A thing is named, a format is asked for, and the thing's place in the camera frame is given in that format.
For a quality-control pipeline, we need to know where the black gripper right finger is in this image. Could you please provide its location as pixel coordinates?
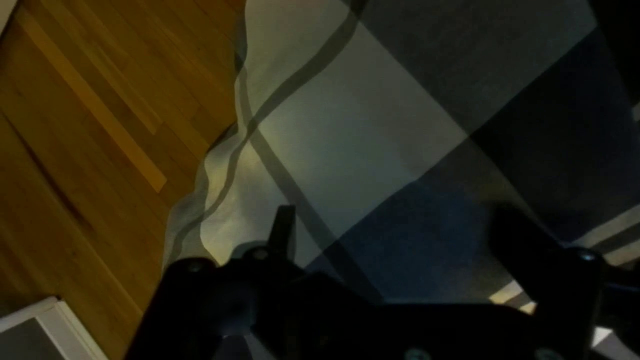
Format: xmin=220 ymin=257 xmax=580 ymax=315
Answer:
xmin=488 ymin=205 xmax=608 ymax=336

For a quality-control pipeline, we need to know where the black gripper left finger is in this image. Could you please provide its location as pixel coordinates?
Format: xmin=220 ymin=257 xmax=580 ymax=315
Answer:
xmin=265 ymin=205 xmax=300 ymax=264

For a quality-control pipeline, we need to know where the yellow grey plaid blanket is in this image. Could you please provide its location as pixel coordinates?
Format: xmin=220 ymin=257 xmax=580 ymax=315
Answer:
xmin=162 ymin=0 xmax=640 ymax=360

